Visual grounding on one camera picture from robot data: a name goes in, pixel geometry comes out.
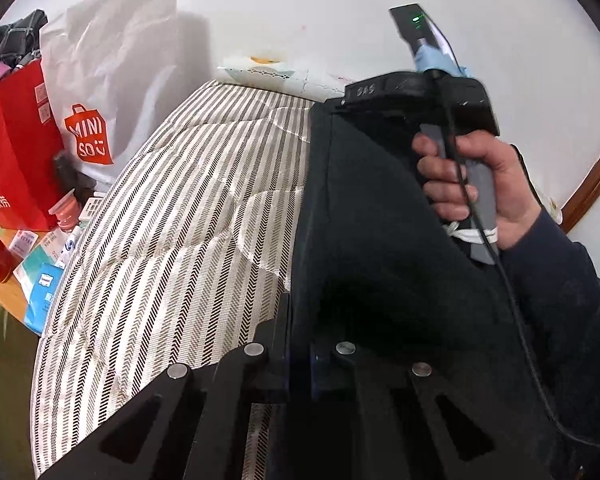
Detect white medicine box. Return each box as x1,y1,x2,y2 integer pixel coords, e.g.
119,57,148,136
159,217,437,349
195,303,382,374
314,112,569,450
7,229,42,262

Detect person's right hand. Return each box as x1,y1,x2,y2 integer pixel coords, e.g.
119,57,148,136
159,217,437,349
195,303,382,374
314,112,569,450
412,130,544,252

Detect wooden wall trim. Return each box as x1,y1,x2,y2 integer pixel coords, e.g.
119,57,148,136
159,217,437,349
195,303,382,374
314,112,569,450
561,144,600,234

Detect red paper bag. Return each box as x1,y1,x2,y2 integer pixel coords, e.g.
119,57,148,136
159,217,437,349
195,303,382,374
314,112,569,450
0,57,67,233

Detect dark navy garment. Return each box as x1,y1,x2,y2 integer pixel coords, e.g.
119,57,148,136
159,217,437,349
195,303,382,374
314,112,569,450
286,102,586,466

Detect black cable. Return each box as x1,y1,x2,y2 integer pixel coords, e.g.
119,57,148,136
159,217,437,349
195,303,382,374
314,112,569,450
431,70,600,453

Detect pink bottle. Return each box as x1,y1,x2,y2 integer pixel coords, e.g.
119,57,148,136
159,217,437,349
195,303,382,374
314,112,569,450
49,189,79,232

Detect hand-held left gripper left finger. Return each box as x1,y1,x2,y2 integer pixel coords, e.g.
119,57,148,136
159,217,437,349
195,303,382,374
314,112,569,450
39,291,295,480

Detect dark plaid clothes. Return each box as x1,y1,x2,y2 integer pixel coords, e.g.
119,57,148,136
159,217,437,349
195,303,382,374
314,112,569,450
0,9,49,97

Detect light blue carton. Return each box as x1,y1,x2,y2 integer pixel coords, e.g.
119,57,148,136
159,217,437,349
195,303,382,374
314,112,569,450
24,261,66,337

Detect wooden bedside table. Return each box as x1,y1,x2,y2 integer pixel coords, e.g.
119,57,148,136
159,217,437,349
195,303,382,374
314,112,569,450
0,225,48,323

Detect white shopping bag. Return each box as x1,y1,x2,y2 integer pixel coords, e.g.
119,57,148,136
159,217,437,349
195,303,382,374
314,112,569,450
39,0,182,183

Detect striped quilted bed cover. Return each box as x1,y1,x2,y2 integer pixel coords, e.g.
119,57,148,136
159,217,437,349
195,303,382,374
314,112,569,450
30,80,317,479

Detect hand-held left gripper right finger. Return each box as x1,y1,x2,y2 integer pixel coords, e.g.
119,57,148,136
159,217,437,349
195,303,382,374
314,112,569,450
307,339,553,480

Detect white printed bed sheet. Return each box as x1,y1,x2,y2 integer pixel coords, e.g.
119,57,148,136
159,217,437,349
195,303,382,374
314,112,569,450
215,52,353,102

